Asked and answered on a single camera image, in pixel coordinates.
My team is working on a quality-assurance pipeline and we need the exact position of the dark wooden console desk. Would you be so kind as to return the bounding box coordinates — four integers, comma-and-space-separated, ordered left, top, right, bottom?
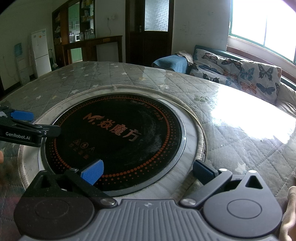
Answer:
62, 35, 123, 65

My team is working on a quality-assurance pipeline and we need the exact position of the white water dispenser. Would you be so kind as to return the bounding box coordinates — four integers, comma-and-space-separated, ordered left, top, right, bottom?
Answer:
14, 43, 30, 85

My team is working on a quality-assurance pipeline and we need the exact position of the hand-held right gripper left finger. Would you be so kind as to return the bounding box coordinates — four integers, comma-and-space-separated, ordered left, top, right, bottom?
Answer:
25, 159, 118, 208

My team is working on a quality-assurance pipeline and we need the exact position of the beige cushion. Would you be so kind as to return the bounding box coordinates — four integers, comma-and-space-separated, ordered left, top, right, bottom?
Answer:
275, 82, 296, 112

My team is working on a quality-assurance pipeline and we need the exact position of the cream sweater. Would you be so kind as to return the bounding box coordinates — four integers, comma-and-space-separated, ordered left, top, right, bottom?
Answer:
279, 185, 296, 241

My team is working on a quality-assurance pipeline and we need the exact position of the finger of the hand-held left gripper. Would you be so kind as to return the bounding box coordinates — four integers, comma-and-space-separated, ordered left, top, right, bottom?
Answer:
0, 119, 62, 148
0, 106, 35, 121

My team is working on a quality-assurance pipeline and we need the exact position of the green-framed window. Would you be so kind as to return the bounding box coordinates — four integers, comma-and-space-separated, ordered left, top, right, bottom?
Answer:
228, 0, 296, 65

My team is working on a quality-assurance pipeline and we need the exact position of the dark wooden shelf cabinet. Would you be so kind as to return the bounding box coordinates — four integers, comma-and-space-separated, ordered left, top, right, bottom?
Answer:
52, 0, 96, 66

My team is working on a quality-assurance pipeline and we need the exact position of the dark wooden glass-panel door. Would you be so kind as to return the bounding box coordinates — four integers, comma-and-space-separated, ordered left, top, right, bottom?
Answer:
126, 0, 174, 66

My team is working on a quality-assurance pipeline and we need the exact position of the round black induction cooktop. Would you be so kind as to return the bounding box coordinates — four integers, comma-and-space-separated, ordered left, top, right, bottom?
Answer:
41, 93, 186, 197

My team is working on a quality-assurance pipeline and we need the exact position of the white refrigerator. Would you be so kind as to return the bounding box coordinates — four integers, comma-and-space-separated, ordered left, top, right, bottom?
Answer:
31, 28, 52, 78

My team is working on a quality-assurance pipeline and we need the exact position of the mop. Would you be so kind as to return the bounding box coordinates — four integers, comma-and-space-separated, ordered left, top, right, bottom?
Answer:
50, 49, 58, 69

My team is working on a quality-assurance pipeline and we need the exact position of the blue towel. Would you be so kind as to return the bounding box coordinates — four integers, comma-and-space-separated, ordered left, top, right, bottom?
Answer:
151, 55, 189, 74

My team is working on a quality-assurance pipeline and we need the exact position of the dark green sofa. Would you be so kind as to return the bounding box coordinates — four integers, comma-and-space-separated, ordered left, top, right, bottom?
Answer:
193, 45, 296, 112

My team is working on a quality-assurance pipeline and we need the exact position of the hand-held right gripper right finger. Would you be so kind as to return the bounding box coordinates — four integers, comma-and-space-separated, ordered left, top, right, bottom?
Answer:
180, 159, 272, 208

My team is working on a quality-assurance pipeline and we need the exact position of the small beige cloth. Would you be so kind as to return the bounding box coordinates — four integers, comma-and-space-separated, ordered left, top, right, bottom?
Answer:
174, 51, 193, 65

